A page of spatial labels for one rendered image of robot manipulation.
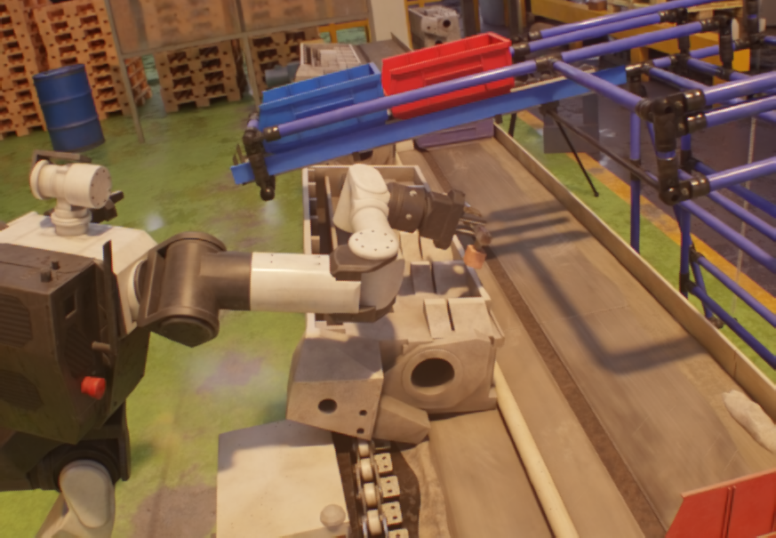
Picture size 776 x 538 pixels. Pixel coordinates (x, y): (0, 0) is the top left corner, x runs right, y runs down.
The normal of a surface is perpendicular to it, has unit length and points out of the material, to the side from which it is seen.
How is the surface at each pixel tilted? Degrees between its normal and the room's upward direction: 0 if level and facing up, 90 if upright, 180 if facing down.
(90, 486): 90
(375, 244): 16
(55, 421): 99
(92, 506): 90
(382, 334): 10
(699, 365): 1
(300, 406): 90
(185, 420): 0
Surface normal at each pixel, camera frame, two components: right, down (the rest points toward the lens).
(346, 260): 0.11, -0.85
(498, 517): -0.13, -0.91
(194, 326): 0.05, 0.83
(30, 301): -0.14, 0.32
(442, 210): 0.14, 0.39
